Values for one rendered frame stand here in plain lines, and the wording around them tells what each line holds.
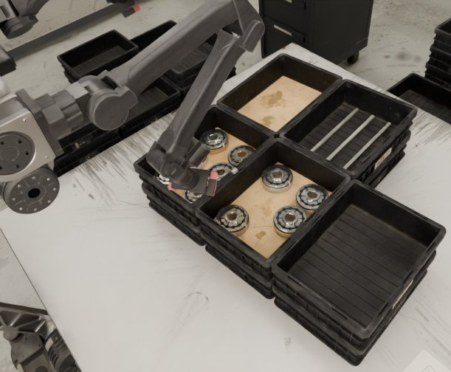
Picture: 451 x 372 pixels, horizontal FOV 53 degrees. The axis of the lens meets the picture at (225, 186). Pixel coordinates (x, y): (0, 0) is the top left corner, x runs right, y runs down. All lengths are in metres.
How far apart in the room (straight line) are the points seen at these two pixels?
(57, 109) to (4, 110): 0.09
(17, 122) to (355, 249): 0.96
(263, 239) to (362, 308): 0.35
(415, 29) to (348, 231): 2.73
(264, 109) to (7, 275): 1.65
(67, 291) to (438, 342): 1.13
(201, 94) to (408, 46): 2.80
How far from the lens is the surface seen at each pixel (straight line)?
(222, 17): 1.03
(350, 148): 1.65
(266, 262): 1.23
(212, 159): 1.62
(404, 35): 3.86
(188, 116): 1.09
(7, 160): 0.91
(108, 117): 0.93
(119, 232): 1.67
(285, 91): 1.89
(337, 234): 1.41
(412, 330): 1.44
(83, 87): 0.95
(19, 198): 1.28
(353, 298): 1.31
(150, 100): 2.71
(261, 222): 1.43
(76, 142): 2.36
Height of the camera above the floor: 1.98
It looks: 49 degrees down
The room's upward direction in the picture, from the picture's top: 9 degrees counter-clockwise
